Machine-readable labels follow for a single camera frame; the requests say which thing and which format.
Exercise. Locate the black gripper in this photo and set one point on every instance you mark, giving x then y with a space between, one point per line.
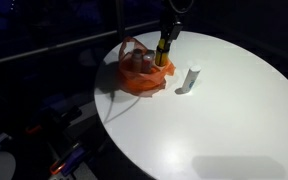
170 22

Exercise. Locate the brown bottle with yellow cap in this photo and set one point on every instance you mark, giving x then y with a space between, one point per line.
161 55

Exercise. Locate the brown bottle pink label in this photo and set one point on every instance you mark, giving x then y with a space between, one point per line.
147 62

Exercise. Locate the brown bottle left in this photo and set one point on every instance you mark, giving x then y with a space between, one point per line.
137 60

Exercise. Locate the white plastic bottle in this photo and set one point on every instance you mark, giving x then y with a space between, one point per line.
191 77

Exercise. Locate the orange plastic bag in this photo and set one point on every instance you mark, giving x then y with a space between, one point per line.
139 83

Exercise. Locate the grey metal handrail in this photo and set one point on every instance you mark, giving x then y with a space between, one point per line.
75 42

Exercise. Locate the white round table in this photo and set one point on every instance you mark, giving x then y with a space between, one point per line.
232 125

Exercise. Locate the clamp with orange tips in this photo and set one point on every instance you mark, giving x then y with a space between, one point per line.
68 161

